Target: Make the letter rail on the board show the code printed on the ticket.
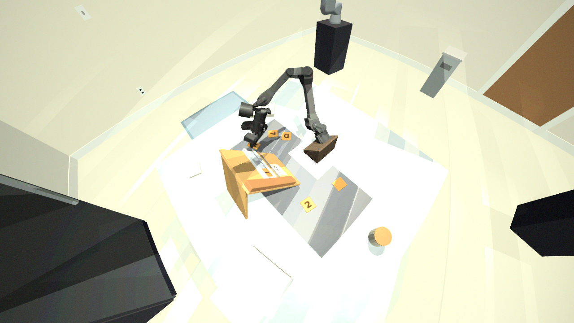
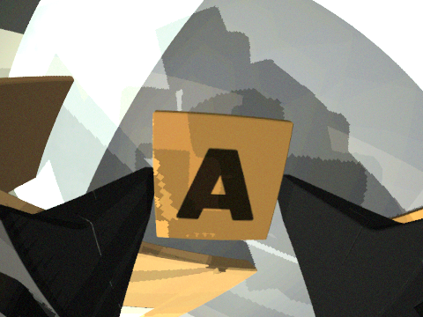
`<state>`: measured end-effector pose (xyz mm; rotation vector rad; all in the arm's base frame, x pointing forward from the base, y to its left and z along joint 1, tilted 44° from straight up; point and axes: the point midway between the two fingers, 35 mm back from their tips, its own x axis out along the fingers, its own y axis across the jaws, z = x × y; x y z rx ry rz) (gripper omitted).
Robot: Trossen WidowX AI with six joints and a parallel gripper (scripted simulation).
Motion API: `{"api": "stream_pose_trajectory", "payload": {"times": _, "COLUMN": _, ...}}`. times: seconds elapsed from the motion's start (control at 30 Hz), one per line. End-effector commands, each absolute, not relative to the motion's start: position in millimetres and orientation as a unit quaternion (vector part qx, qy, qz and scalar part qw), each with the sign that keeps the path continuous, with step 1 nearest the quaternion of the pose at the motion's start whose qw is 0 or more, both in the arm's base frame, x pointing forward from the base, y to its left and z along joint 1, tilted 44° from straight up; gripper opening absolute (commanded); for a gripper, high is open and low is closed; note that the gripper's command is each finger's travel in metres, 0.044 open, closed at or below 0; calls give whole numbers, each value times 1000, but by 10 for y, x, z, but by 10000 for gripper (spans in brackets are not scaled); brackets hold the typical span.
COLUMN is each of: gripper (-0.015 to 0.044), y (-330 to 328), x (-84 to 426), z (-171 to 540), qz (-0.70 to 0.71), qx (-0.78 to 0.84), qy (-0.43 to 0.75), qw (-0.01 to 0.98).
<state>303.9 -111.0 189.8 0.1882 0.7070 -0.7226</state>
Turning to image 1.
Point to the white paper ticket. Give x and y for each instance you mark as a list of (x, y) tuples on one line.
[(277, 168)]

